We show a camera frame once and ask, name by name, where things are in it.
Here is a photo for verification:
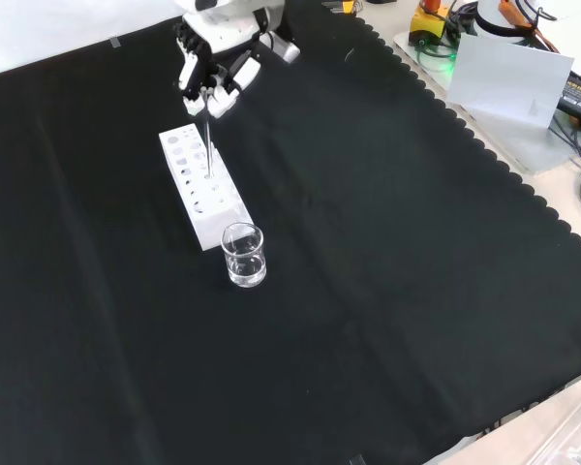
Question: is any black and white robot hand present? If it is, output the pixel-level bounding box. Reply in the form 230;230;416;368
171;0;302;118

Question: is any grey metal base plate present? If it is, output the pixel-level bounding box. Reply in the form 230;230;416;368
391;29;581;173

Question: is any black bench cloth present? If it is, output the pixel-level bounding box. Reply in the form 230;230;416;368
0;0;581;465

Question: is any orange cable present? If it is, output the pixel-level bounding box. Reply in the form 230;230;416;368
498;0;561;54

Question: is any small clear glass beaker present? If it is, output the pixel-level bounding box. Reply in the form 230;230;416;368
220;222;268;289

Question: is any hex key set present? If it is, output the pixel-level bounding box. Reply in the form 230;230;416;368
321;0;364;15

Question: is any white test tube rack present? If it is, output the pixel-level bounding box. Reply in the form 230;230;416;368
158;123;252;252

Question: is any glass rod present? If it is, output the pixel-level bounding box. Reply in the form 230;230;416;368
200;89;216;178

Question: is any green cable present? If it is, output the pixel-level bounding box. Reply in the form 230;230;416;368
415;38;459;63

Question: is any clear plastic sheet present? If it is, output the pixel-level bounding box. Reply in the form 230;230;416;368
525;387;581;465

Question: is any pale white board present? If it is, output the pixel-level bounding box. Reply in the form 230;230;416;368
445;32;576;130

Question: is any yellow stop button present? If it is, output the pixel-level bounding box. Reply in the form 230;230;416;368
408;0;450;47

